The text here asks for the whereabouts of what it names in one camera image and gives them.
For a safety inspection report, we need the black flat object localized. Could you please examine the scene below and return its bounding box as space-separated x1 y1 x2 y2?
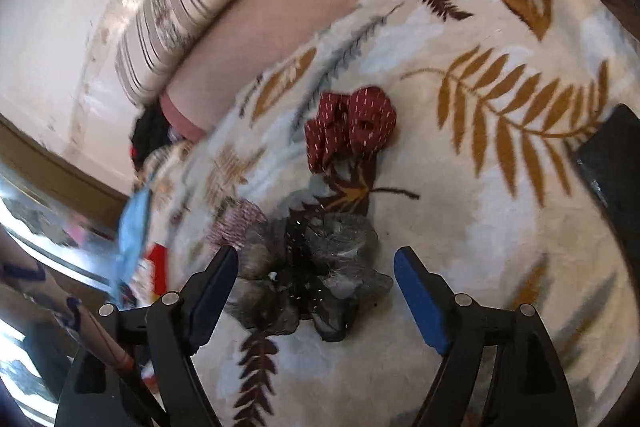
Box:
575 103 640 268

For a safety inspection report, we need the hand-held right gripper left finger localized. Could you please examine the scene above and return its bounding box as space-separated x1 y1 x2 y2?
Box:
55 244 240 427

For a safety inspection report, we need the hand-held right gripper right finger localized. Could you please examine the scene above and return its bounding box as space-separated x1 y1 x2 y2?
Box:
393 246 578 427

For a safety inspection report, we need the pink checked scrunchie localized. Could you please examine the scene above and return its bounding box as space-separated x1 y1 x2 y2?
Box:
205 199 271 258

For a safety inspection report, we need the red dotted scrunchie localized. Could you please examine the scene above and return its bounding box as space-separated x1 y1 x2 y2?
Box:
304 87 398 175

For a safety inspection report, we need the light blue cloth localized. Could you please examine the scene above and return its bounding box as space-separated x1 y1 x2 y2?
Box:
112 184 156 303

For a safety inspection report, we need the pink mattress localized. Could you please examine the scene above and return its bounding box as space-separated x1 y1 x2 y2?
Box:
160 0 421 142

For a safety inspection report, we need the red-rimmed white tray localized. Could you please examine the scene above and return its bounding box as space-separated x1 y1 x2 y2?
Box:
132 244 168 303

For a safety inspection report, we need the wooden glass door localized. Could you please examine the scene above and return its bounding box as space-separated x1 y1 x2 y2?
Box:
0 114 131 423

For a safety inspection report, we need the black sheer scrunchie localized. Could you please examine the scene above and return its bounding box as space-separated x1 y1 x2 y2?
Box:
225 209 396 343

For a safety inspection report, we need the cream leaf-print blanket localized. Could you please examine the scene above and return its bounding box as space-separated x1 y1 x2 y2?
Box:
135 0 640 427

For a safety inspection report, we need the pile of dark clothes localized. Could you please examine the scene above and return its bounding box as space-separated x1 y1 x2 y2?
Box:
129 107 176 172

